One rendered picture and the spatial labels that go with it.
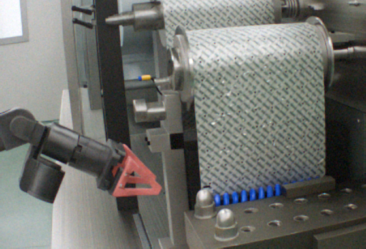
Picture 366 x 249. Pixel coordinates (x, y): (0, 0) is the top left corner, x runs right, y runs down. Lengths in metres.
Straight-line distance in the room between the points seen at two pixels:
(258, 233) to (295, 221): 0.07
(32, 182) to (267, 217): 0.38
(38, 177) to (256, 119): 0.38
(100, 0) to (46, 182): 0.48
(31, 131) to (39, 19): 5.62
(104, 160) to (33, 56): 5.62
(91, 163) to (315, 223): 0.37
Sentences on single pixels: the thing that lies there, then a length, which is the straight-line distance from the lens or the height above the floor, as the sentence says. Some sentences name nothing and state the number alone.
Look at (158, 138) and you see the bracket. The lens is 1.01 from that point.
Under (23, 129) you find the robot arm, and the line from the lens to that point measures 0.87.
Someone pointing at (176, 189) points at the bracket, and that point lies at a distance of 1.05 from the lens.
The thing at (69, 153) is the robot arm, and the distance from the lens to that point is 0.90.
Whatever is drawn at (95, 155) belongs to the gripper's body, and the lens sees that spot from 0.90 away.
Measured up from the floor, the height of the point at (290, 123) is 1.14.
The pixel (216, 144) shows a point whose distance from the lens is 0.95.
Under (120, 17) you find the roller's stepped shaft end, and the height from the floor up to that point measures 1.34.
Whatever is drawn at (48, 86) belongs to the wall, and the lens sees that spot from 6.53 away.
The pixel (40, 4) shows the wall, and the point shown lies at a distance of 6.47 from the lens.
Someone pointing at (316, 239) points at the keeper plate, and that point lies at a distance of 0.83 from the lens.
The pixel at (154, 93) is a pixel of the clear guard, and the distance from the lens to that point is 1.97.
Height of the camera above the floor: 1.38
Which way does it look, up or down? 12 degrees down
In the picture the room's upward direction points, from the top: 5 degrees counter-clockwise
